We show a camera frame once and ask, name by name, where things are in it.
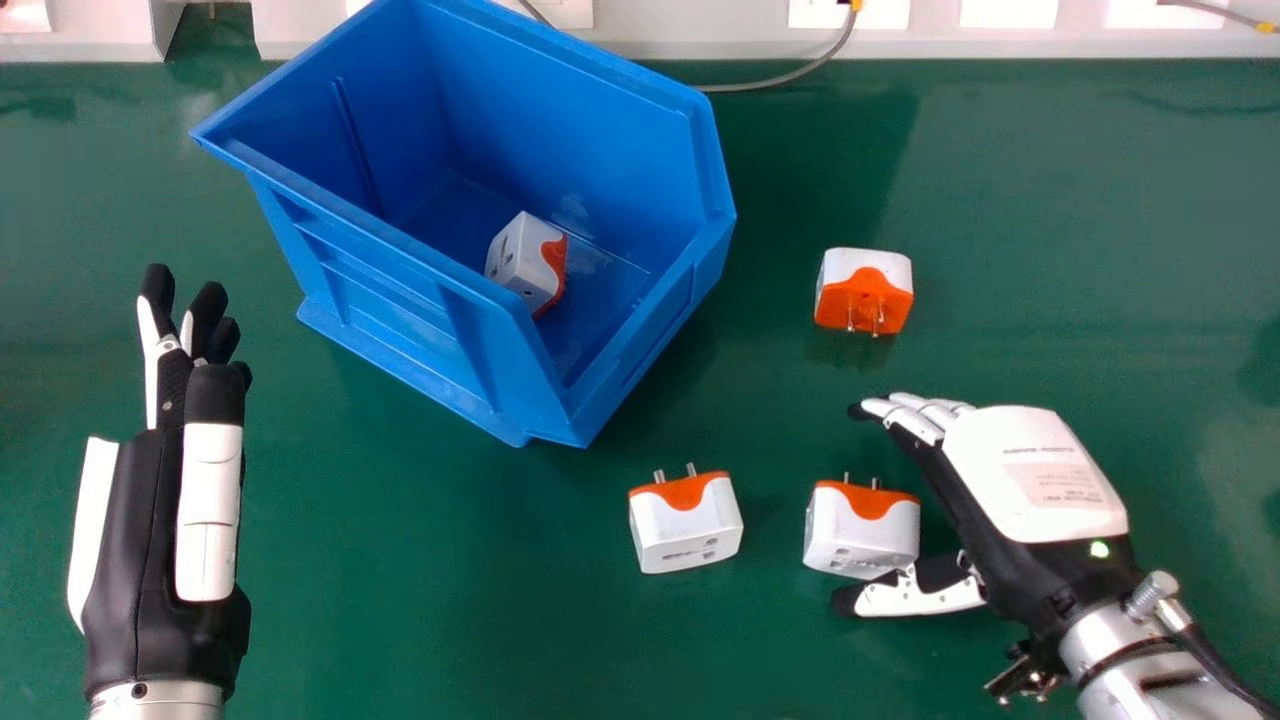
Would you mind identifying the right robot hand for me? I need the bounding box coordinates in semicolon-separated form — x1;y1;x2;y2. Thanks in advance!
832;392;1147;641

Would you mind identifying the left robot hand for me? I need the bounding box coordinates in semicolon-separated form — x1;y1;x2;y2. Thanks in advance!
66;263;254;701

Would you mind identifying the white-and-orange plug adapter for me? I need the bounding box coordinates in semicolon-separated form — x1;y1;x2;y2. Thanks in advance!
628;463;745;576
802;474;922;582
484;211;569;318
813;247;915;338

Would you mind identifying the blue plastic bin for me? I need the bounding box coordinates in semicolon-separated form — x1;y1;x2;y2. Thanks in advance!
190;0;738;449

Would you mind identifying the grey cable with yellow tip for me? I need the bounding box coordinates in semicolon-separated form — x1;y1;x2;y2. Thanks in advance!
1160;0;1280;35

